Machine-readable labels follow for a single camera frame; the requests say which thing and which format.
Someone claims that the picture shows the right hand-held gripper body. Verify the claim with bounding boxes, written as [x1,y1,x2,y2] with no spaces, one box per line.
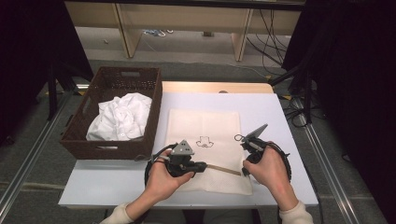
[240,123,269,165]

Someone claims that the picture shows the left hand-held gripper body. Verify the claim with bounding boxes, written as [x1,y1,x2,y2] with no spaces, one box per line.
[166,139,200,178]

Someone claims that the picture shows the cream cloth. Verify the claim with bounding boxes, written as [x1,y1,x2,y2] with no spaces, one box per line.
[163,107,254,196]

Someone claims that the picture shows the white shirt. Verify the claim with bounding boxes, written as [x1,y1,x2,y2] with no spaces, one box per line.
[86,91,153,142]

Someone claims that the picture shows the brown woven basket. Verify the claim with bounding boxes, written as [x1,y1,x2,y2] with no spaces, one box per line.
[59,65,163,161]

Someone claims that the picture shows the person's right hand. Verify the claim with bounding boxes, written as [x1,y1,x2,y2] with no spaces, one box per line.
[242,141,299,211]

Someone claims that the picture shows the person's left hand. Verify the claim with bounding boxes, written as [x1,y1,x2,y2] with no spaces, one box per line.
[144,148,196,203]

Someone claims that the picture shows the black metal stand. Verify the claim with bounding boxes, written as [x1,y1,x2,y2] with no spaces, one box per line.
[46,62,60,121]
[268,60,315,125]

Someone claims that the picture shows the black curtain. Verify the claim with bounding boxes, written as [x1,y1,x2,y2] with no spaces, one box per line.
[0,0,94,147]
[281,0,396,224]

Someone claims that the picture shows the beige wooden desk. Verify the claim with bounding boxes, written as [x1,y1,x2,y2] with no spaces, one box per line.
[64,0,306,63]

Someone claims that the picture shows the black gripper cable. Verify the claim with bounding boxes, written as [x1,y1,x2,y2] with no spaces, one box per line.
[144,143,179,189]
[267,141,293,184]

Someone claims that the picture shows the black floor cables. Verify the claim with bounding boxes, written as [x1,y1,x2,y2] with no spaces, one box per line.
[278,94,317,129]

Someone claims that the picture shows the metal floor rail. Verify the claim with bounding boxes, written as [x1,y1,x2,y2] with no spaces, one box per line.
[298,96,363,224]
[0,83,90,218]

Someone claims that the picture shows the hanging black cables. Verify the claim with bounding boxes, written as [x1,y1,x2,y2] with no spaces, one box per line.
[247,8,292,68]

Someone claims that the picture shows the blue white cable bundle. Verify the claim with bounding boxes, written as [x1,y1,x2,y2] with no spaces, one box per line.
[142,28,175,38]

